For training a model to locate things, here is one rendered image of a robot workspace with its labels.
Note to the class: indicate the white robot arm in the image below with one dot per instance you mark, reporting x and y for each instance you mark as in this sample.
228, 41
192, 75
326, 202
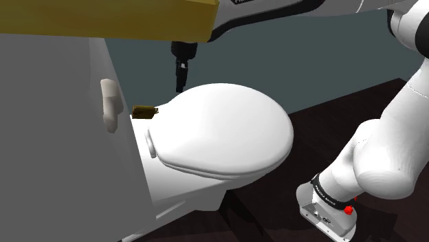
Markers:
385, 157

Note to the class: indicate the white toilet with grey tank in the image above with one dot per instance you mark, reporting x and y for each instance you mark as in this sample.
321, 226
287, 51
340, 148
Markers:
218, 127

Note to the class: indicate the yellow flat slab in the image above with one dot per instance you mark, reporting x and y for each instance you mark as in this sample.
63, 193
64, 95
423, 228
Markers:
100, 16

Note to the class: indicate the small brown block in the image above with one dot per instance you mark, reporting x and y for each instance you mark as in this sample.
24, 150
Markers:
143, 112

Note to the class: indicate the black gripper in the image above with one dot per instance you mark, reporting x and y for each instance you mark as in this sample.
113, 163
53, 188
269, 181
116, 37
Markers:
183, 50

